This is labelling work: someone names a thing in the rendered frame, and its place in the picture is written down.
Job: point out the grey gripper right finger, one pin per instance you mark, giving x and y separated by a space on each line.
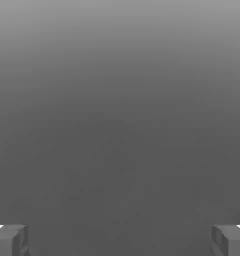
234 243

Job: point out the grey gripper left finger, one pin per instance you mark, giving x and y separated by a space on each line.
6 242

